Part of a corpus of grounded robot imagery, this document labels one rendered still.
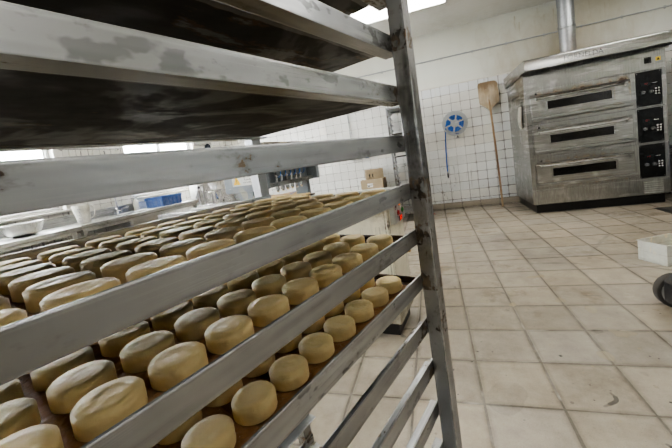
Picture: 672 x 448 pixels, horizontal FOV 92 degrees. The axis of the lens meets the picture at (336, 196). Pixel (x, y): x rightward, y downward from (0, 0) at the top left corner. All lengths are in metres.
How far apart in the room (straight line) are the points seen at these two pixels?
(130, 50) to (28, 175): 0.11
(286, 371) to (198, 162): 0.28
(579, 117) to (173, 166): 5.17
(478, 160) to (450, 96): 1.18
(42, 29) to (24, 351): 0.19
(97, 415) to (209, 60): 0.29
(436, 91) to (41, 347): 5.96
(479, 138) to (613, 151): 1.78
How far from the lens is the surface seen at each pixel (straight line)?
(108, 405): 0.34
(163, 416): 0.32
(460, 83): 6.08
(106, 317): 0.28
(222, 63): 0.34
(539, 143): 5.13
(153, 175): 0.28
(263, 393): 0.44
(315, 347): 0.49
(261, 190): 0.89
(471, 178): 6.04
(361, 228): 2.00
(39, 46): 0.28
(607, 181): 5.45
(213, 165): 0.31
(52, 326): 0.27
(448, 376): 0.76
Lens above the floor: 1.13
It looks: 6 degrees down
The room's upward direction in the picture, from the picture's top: 9 degrees counter-clockwise
